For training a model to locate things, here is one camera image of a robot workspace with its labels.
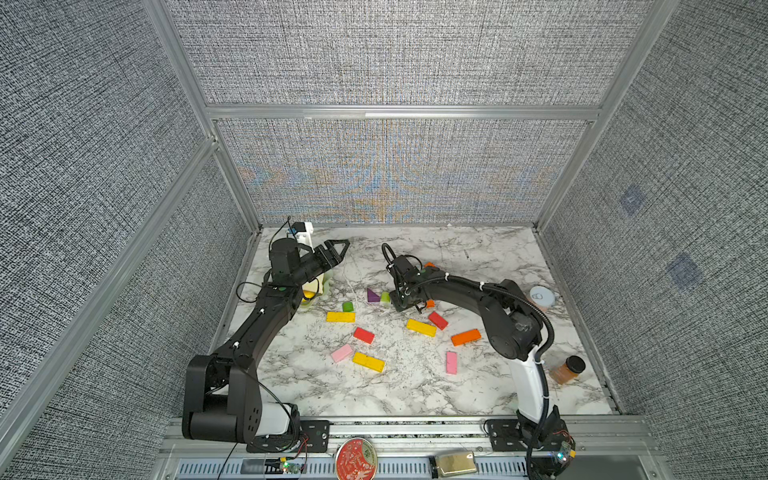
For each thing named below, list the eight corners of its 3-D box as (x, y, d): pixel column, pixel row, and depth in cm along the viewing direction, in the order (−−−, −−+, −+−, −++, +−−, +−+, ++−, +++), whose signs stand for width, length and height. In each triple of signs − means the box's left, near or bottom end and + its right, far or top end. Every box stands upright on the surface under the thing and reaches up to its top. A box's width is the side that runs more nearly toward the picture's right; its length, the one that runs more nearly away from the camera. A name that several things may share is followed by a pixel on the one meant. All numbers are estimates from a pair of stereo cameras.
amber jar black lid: (553, 384, 84) (572, 372, 75) (547, 369, 86) (565, 355, 78) (568, 384, 84) (588, 372, 75) (562, 369, 86) (581, 355, 78)
